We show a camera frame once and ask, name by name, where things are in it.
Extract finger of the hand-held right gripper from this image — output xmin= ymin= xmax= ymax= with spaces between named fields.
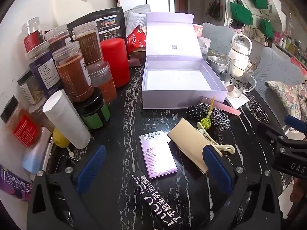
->
xmin=284 ymin=115 xmax=307 ymax=135
xmin=257 ymin=122 xmax=288 ymax=146

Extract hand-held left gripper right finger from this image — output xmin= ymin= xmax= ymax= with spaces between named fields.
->
xmin=203 ymin=146 xmax=281 ymax=230

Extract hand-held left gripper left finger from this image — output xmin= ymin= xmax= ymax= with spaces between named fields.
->
xmin=27 ymin=145 xmax=107 ymax=230

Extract cream hair claw clip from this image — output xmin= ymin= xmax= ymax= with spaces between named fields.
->
xmin=197 ymin=122 xmax=235 ymax=155

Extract gold cardboard box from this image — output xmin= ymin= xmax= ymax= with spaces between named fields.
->
xmin=167 ymin=118 xmax=217 ymax=179

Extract yellow-green lollipop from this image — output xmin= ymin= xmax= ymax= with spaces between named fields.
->
xmin=200 ymin=97 xmax=215 ymax=130

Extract pink hair straightener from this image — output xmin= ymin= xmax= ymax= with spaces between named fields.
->
xmin=200 ymin=96 xmax=241 ymax=117

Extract black white gingham scrunchie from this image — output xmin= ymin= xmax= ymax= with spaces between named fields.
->
xmin=197 ymin=103 xmax=232 ymax=130

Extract purple cosmetics box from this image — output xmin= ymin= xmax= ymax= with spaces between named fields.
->
xmin=139 ymin=131 xmax=178 ymax=179

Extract black polka dot scrunchie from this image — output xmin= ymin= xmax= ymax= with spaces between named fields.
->
xmin=187 ymin=103 xmax=211 ymax=120

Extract long black cosmetics box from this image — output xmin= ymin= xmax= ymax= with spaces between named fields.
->
xmin=129 ymin=169 xmax=186 ymax=230

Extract lavender gift box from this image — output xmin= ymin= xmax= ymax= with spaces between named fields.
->
xmin=141 ymin=12 xmax=228 ymax=109

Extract person's right forearm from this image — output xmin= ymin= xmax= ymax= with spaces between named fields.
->
xmin=288 ymin=182 xmax=307 ymax=221

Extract floral cloth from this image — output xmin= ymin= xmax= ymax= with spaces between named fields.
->
xmin=265 ymin=80 xmax=307 ymax=132

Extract white paper napkin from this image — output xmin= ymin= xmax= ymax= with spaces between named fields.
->
xmin=225 ymin=93 xmax=250 ymax=109

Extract yellow round item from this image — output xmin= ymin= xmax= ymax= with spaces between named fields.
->
xmin=53 ymin=127 xmax=71 ymax=148

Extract black jar green label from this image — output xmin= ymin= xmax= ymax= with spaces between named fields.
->
xmin=77 ymin=87 xmax=111 ymax=129

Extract white paper roll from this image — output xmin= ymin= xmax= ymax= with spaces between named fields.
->
xmin=43 ymin=90 xmax=91 ymax=150

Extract grey quilted chair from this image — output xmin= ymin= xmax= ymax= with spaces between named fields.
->
xmin=202 ymin=23 xmax=237 ymax=55
xmin=257 ymin=47 xmax=307 ymax=96

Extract blue white tissue pack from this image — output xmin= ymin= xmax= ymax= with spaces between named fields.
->
xmin=21 ymin=127 xmax=52 ymax=174

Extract row of small bottles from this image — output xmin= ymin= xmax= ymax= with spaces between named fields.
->
xmin=273 ymin=34 xmax=307 ymax=70

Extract square bottle black cap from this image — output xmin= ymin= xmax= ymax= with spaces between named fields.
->
xmin=0 ymin=96 xmax=41 ymax=148

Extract purple juice carton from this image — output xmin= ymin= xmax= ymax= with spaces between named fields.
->
xmin=0 ymin=164 xmax=33 ymax=203

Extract small clear jar orange contents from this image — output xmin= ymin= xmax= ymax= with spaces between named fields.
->
xmin=89 ymin=61 xmax=117 ymax=106

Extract metal bowl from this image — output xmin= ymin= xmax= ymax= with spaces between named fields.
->
xmin=207 ymin=56 xmax=229 ymax=73

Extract clear jar orange-brown contents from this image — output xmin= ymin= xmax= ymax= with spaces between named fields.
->
xmin=52 ymin=41 xmax=94 ymax=103

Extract clear jar pale seeds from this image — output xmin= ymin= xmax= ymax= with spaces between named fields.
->
xmin=17 ymin=68 xmax=45 ymax=104

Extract white medicine box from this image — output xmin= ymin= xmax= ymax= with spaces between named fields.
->
xmin=199 ymin=37 xmax=211 ymax=60

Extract clear jar dark blue label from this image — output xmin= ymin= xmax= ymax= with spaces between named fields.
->
xmin=25 ymin=41 xmax=63 ymax=99

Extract red cylindrical canister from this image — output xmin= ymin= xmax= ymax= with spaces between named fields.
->
xmin=100 ymin=38 xmax=131 ymax=89

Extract clear jar dark brown contents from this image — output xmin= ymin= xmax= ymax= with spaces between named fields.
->
xmin=73 ymin=21 xmax=103 ymax=66

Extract pink paper cup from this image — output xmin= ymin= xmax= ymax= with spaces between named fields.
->
xmin=192 ymin=24 xmax=204 ymax=37

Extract clear jar blackish contents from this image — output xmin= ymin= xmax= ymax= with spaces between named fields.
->
xmin=44 ymin=25 xmax=71 ymax=51

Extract dark handbag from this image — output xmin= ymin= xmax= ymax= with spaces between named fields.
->
xmin=208 ymin=0 xmax=223 ymax=21

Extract red snack bag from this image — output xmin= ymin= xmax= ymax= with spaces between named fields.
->
xmin=127 ymin=25 xmax=147 ymax=54

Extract clear jar red label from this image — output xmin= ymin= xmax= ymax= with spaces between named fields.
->
xmin=21 ymin=17 xmax=45 ymax=53

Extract black printed stand-up pouch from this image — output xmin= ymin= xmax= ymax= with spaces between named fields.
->
xmin=67 ymin=6 xmax=127 ymax=40

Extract brown wooden door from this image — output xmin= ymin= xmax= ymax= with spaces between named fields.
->
xmin=165 ymin=0 xmax=188 ymax=13

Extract grey foil pouch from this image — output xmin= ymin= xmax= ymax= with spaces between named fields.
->
xmin=126 ymin=3 xmax=151 ymax=29

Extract white mini fridge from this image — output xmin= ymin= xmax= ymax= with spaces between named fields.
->
xmin=120 ymin=0 xmax=175 ymax=13

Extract white charging cable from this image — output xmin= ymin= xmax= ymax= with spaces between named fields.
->
xmin=67 ymin=147 xmax=79 ymax=161

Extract white water bottle with handle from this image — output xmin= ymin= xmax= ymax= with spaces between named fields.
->
xmin=228 ymin=34 xmax=252 ymax=77

